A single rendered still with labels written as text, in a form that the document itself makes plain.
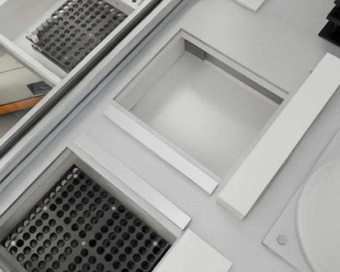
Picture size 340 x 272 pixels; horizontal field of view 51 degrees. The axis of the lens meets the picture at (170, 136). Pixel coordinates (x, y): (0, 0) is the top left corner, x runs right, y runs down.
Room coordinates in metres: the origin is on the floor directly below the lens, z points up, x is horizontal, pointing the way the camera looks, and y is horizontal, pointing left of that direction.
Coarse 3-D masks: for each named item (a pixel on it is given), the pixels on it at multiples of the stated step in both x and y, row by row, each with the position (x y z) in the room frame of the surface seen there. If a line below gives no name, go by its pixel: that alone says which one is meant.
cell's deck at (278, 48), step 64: (192, 0) 0.53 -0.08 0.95; (320, 0) 0.49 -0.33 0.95; (128, 64) 0.40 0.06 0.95; (256, 64) 0.36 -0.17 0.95; (64, 128) 0.28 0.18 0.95; (320, 128) 0.22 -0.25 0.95; (0, 192) 0.18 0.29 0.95; (128, 192) 0.15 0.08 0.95; (192, 192) 0.14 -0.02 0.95; (256, 256) 0.03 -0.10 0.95
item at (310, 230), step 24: (336, 144) 0.18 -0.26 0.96; (312, 168) 0.15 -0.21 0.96; (336, 168) 0.12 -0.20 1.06; (312, 192) 0.11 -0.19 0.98; (336, 192) 0.08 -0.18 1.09; (288, 216) 0.08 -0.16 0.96; (312, 216) 0.07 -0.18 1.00; (336, 216) 0.06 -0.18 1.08; (264, 240) 0.05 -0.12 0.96; (288, 240) 0.05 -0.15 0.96; (312, 240) 0.04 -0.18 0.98; (336, 240) 0.03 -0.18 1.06; (312, 264) 0.01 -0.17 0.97; (336, 264) 0.01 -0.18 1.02
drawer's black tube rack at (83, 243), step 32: (64, 192) 0.18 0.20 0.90; (96, 192) 0.17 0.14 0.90; (32, 224) 0.13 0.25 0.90; (64, 224) 0.12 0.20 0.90; (96, 224) 0.12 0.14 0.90; (128, 224) 0.11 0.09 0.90; (32, 256) 0.08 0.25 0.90; (64, 256) 0.08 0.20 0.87; (96, 256) 0.07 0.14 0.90; (128, 256) 0.06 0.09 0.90; (160, 256) 0.06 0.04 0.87
